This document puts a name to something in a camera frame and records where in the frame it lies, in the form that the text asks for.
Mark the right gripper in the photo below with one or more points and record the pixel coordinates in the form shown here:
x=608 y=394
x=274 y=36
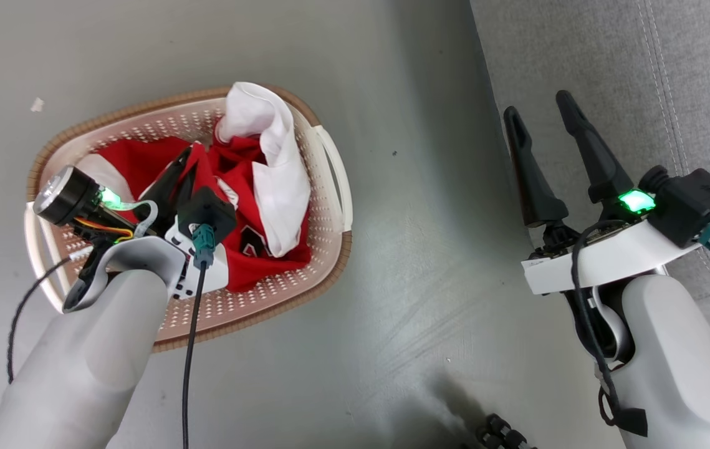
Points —
x=610 y=259

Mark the beige perforated laundry basket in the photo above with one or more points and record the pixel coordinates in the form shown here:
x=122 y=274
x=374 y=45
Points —
x=280 y=299

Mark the grey fabric sofa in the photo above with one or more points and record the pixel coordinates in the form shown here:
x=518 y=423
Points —
x=579 y=62

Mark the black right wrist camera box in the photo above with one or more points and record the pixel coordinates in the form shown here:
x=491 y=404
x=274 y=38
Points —
x=691 y=206

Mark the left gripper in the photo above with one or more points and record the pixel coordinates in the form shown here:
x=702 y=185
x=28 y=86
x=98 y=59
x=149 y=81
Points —
x=205 y=274

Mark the red jersey with black number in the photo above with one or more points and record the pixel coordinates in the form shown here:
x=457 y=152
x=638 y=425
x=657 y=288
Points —
x=143 y=162

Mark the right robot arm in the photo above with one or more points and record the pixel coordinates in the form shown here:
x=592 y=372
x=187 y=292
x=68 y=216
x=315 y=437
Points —
x=672 y=362

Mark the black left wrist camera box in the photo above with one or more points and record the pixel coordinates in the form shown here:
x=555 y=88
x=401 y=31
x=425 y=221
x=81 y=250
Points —
x=208 y=209

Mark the small white paper scrap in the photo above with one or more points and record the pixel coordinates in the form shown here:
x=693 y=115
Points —
x=37 y=105

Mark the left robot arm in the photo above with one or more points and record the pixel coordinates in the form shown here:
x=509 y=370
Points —
x=80 y=362

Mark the white garment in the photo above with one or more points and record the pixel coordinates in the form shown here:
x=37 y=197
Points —
x=280 y=187

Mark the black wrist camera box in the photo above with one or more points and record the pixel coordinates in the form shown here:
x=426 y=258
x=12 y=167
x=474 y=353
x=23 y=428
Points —
x=208 y=209
x=691 y=206

